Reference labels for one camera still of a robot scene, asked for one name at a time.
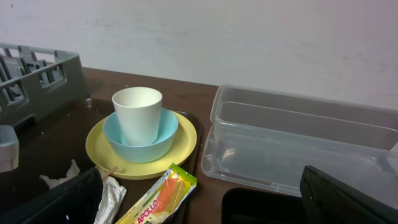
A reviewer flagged black tray bin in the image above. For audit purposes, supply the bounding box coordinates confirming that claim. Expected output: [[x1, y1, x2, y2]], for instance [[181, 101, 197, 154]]
[[221, 188, 307, 224]]

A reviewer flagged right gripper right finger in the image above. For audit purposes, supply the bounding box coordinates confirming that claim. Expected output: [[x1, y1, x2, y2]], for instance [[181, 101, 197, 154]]
[[300, 166, 397, 224]]

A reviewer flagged grey dishwasher rack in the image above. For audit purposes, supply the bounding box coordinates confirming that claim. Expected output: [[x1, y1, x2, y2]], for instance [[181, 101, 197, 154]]
[[1, 43, 89, 126]]

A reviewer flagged clear plastic container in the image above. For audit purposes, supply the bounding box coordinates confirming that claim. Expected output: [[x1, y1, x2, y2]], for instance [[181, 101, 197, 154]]
[[201, 85, 397, 208]]

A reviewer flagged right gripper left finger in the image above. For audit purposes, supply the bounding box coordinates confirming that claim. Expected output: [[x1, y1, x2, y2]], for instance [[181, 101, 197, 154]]
[[1, 168, 103, 224]]

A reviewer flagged white cup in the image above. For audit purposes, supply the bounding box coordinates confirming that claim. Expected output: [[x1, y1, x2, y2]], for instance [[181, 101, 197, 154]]
[[112, 87, 162, 146]]

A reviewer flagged dark brown serving tray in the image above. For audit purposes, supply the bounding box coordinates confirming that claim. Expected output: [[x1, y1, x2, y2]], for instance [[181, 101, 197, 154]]
[[0, 98, 205, 224]]

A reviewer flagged light blue bowl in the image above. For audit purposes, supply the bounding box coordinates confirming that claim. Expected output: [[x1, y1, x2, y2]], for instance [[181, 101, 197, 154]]
[[103, 108, 178, 163]]

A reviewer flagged crumpled white tissue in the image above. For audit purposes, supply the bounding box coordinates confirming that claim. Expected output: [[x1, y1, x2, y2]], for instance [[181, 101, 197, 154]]
[[39, 159, 127, 224]]

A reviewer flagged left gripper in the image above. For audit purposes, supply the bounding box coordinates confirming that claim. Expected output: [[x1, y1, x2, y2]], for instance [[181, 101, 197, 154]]
[[0, 125, 19, 172]]

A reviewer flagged yellow plate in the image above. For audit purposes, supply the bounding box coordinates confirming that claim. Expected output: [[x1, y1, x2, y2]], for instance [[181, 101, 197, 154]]
[[85, 112, 197, 180]]

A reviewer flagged yellow green snack wrapper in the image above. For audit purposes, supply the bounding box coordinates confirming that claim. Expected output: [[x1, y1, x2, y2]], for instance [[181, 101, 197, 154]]
[[116, 164, 197, 224]]

